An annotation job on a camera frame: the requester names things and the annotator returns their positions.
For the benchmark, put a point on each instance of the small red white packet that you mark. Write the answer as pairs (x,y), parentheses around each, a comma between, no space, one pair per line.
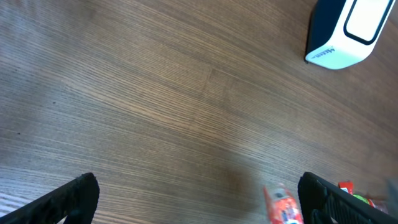
(281,206)

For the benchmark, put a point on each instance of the green snack bag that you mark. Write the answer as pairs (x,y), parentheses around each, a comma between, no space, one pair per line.
(373,202)

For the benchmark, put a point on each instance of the red stick sachet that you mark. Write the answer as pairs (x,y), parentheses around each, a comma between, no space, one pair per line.
(347,186)

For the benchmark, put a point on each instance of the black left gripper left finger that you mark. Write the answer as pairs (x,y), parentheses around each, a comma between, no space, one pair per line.
(74,202)

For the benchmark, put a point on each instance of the white barcode scanner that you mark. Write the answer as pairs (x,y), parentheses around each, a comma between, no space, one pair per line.
(342,33)

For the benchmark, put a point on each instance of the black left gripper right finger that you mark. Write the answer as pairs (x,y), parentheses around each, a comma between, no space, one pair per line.
(322,202)

